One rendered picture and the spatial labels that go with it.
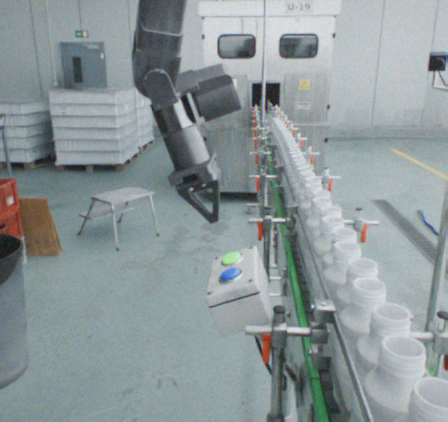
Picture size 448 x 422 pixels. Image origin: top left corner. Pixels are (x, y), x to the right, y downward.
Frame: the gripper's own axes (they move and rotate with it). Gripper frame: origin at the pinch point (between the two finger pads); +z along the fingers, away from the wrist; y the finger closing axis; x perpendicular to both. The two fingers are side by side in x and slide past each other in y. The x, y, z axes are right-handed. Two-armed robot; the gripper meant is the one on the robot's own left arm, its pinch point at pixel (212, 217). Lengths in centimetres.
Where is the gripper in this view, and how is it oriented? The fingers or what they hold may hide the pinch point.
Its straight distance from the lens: 68.6
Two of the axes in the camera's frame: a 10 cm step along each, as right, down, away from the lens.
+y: 0.5, -2.9, 9.5
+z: 3.3, 9.1, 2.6
